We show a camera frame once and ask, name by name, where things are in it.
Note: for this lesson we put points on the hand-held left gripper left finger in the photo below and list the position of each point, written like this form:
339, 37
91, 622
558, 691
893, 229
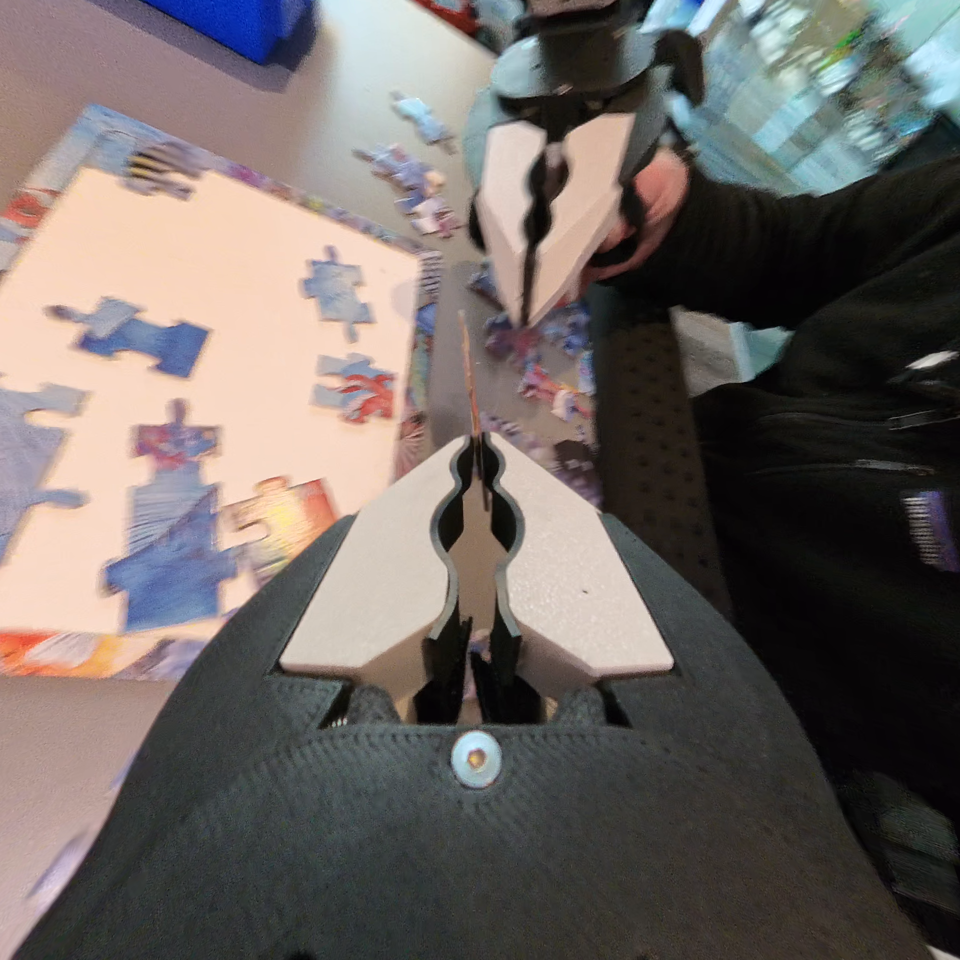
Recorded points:
367, 592

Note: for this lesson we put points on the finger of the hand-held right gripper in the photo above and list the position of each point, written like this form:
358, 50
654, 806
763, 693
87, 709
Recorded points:
592, 194
506, 194

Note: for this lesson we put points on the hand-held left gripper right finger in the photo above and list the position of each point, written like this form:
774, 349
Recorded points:
592, 592

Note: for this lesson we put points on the joined orange crab puzzle pieces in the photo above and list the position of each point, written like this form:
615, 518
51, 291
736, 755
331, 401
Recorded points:
285, 524

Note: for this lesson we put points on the dark blue whale face piece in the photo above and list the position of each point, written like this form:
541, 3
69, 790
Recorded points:
173, 570

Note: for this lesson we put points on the orange pufferfish puzzle piece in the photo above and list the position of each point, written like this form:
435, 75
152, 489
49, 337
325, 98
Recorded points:
474, 389

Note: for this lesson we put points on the red octopus puzzle piece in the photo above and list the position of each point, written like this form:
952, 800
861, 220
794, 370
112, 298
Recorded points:
360, 389

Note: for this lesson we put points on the blue striped coral puzzle piece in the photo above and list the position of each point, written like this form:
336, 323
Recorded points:
176, 450

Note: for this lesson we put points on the ocean jigsaw puzzle frame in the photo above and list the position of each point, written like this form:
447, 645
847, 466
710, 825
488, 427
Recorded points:
225, 240

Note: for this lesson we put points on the blue white-striped puzzle piece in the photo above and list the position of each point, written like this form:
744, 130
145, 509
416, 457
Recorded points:
142, 337

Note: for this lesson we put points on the person's right forearm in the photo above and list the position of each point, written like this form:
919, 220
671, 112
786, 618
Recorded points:
787, 240

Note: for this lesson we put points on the person's right hand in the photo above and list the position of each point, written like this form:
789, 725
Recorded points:
664, 202

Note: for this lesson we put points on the light blue seahorse puzzle piece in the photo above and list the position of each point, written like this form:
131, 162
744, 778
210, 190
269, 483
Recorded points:
424, 116

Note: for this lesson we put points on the dark perforated panel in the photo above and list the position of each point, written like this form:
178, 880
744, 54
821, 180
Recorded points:
653, 450

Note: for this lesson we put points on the light blue splash puzzle piece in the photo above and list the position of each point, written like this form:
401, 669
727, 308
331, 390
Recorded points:
337, 292

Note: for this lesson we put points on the red coral white wave piece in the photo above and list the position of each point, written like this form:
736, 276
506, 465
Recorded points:
554, 389

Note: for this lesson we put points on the blue object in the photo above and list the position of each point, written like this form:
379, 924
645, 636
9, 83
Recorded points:
232, 26

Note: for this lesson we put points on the joined blue whale puzzle pieces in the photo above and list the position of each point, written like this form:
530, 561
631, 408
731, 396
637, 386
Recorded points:
30, 465

